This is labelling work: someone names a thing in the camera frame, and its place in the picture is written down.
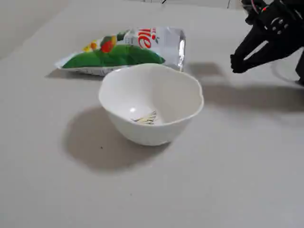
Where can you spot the white ceramic bowl butterfly print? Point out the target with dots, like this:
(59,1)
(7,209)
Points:
(171,95)

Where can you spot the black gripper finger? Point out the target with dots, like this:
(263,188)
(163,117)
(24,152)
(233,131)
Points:
(248,44)
(278,51)

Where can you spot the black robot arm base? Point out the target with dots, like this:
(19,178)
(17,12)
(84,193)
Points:
(301,69)

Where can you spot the green white veggie straw packet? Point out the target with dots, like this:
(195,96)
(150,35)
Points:
(118,55)

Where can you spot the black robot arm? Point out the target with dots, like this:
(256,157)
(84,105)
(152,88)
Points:
(298,5)

